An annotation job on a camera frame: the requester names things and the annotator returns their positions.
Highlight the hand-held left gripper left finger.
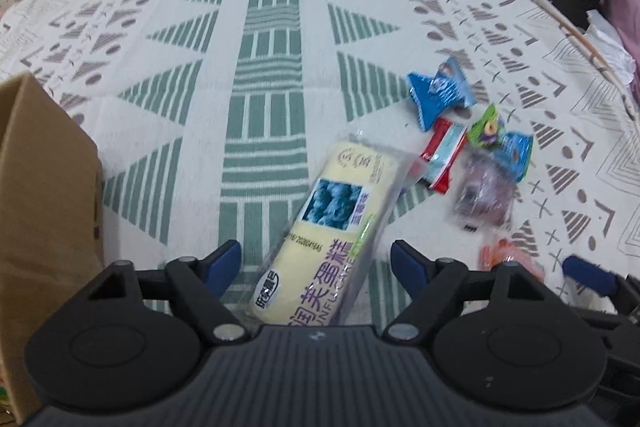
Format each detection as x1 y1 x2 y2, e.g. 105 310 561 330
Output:
55 241 251 345

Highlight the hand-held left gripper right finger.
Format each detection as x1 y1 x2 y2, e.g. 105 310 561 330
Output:
382 241 576 345

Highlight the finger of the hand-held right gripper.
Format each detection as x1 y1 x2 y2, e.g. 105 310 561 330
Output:
562 256 640 315

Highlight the orange snack packet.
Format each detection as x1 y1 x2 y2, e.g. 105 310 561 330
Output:
477 238 546 280

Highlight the long cake roll packet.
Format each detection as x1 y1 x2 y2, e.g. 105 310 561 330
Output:
248 130 416 325

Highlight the purple jelly cup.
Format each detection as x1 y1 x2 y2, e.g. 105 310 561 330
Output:
452 152 516 225

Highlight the red snack packet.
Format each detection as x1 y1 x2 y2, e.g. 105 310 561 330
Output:
419 117 468 194

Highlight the small blue snack packet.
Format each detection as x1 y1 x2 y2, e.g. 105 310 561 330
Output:
497 132 534 180

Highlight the small colourful green packet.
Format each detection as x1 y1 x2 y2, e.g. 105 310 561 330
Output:
466 103 506 150

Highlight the brown cardboard box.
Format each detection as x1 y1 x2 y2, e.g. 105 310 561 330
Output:
0 72 106 425

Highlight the crumpled white plastic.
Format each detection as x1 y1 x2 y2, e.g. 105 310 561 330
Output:
585 9 638 82

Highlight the pink pillow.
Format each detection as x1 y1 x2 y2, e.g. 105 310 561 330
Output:
605 0 640 98

